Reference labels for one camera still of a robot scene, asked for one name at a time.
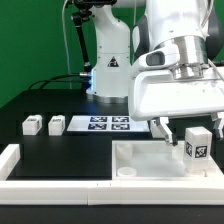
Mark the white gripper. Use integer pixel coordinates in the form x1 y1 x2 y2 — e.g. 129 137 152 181
128 44 224 146

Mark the white square tabletop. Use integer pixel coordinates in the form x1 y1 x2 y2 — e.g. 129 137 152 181
112 141 224 181

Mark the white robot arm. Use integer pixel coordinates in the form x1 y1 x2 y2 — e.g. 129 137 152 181
87 0 224 144

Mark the white U-shaped fence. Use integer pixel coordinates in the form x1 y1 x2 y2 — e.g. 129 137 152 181
0 144 224 205

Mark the white marker sheet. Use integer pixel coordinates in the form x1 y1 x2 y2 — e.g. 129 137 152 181
67 116 149 132

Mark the black cable bundle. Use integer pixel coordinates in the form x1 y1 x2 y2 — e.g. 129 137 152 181
27 73 91 91

